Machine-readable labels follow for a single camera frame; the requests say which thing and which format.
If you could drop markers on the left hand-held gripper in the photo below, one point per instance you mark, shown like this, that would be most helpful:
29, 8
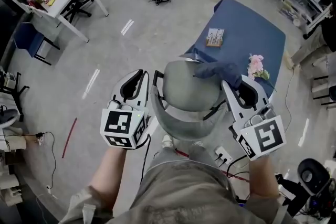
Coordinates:
118, 123

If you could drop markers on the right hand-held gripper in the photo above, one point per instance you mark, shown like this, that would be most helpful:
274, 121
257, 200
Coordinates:
265, 135

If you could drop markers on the dark blue cloth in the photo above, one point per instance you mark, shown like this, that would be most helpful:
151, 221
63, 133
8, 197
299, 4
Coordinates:
220, 70

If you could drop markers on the grey chair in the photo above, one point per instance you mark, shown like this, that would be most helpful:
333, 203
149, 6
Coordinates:
189, 81

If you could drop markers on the person's left forearm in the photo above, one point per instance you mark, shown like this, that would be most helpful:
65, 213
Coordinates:
113, 173

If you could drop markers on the person's right forearm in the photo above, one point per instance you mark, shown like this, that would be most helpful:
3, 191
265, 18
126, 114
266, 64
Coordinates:
262, 178

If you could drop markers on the black office chair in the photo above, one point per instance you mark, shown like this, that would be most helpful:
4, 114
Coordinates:
77, 9

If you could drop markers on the blue chair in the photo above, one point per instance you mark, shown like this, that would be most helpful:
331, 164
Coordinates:
27, 38

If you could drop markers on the pink flower bunch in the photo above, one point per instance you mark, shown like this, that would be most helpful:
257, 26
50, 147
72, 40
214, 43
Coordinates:
256, 64

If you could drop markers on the white power strip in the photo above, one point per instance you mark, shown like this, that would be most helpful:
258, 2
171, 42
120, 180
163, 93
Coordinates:
223, 154

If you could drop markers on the person's left shoe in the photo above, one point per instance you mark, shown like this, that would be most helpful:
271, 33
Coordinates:
167, 141

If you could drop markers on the person's shoe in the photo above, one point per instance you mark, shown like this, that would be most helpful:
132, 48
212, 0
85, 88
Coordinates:
167, 141
198, 143

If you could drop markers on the person's right shoe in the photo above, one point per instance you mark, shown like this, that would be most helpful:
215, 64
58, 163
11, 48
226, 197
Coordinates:
198, 143

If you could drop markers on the wooden card holder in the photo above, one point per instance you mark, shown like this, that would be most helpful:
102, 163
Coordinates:
214, 37

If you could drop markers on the blue covered table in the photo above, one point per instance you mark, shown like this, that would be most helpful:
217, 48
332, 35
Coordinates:
244, 23

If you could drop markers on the red floor strip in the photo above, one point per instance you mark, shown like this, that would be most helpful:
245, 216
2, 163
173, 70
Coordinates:
69, 137

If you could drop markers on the black round device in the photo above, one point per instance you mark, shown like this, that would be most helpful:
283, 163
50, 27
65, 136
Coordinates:
313, 175

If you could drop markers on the person's khaki clothing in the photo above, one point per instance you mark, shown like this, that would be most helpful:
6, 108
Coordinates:
183, 191

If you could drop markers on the black metal stand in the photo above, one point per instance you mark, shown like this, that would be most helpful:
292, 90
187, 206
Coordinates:
15, 91

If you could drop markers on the black frame chair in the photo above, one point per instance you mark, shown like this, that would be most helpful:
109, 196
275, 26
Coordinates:
325, 86

